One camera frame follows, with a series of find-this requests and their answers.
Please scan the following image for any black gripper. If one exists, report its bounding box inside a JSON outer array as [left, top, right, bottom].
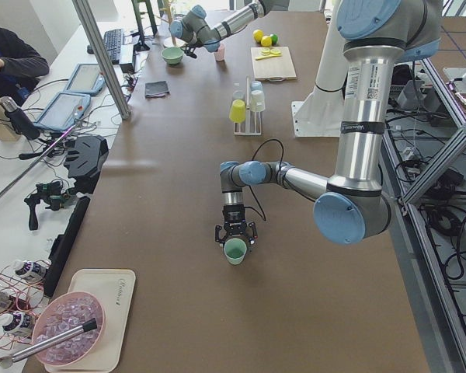
[[214, 204, 257, 249], [181, 45, 197, 58]]

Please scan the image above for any mint green cup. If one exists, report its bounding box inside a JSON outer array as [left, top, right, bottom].
[[223, 238, 247, 265]]

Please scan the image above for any pink cup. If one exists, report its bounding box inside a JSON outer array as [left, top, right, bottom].
[[214, 43, 225, 62]]

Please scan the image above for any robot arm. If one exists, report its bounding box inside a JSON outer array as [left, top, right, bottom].
[[169, 0, 281, 59], [215, 1, 443, 245]]

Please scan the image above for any grey cup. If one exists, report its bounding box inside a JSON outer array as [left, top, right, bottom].
[[232, 90, 245, 101]]

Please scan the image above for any light blue cup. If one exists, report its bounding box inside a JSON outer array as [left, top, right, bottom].
[[250, 81, 263, 91]]

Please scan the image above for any yellow cup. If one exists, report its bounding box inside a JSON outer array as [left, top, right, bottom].
[[229, 99, 246, 124]]

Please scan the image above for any white cup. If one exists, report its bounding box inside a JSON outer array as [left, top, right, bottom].
[[249, 89, 266, 113]]

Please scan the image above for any green bowl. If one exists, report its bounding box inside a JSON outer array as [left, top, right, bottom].
[[161, 47, 184, 65]]

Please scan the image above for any wooden mug tree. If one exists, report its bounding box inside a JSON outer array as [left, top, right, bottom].
[[155, 0, 186, 47]]

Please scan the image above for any grey folded cloth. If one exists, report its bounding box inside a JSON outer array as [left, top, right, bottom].
[[144, 81, 169, 98]]

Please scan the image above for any yellow lemon outer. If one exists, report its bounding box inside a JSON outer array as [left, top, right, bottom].
[[252, 30, 264, 43]]

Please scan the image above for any black keyboard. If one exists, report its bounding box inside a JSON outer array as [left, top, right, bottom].
[[103, 29, 124, 64]]

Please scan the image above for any yellow lemon near board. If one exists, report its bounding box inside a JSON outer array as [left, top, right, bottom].
[[260, 35, 273, 47]]

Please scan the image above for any green lime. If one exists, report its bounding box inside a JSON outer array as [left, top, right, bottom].
[[270, 33, 278, 45]]

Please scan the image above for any wooden cutting board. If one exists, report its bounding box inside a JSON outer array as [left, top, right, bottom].
[[250, 47, 297, 81]]

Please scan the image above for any blue teach pendant far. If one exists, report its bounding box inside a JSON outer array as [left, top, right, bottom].
[[65, 64, 106, 96]]

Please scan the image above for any blue teach pendant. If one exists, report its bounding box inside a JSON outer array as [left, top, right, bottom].
[[65, 64, 106, 96], [33, 92, 91, 131]]

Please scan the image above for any cream plastic tray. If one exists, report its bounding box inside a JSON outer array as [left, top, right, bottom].
[[55, 269, 136, 372]]

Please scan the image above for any blue teach pendant near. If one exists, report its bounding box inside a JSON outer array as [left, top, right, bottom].
[[33, 92, 91, 131]]

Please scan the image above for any person in dark sweater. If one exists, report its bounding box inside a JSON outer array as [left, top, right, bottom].
[[0, 27, 50, 106]]

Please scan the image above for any pink bowl of ice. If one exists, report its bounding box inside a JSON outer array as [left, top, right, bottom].
[[32, 291, 106, 367]]

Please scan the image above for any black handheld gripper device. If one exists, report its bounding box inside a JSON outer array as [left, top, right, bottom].
[[24, 181, 78, 231]]

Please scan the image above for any white wire cup rack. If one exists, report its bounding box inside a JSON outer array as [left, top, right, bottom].
[[232, 75, 264, 136]]

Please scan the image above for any aluminium frame post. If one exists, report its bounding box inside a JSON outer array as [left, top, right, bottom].
[[72, 0, 130, 120]]

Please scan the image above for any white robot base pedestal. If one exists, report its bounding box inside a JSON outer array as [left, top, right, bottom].
[[291, 1, 348, 137]]

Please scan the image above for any metal tongs handle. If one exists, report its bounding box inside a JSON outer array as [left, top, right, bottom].
[[0, 318, 98, 368]]

